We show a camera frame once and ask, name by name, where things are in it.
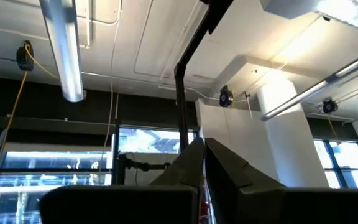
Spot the bright ceiling light panel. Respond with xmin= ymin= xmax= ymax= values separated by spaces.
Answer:
xmin=315 ymin=0 xmax=358 ymax=35

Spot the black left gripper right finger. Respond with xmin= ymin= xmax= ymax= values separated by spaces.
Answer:
xmin=204 ymin=138 xmax=358 ymax=224

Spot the long linear ceiling light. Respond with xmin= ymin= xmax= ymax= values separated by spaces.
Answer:
xmin=260 ymin=48 xmax=358 ymax=122

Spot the yellow hanging cord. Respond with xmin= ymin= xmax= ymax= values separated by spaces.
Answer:
xmin=0 ymin=43 xmax=60 ymax=218

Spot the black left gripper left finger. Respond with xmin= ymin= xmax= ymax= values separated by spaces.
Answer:
xmin=39 ymin=138 xmax=205 ymax=224

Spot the ceiling tube light fixture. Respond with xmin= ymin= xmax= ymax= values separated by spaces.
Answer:
xmin=38 ymin=0 xmax=86 ymax=103

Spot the blue cable reel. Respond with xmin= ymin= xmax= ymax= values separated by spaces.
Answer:
xmin=321 ymin=97 xmax=339 ymax=114
xmin=218 ymin=85 xmax=234 ymax=108

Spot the black cable reel yellow cord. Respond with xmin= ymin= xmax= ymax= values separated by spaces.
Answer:
xmin=16 ymin=39 xmax=35 ymax=72

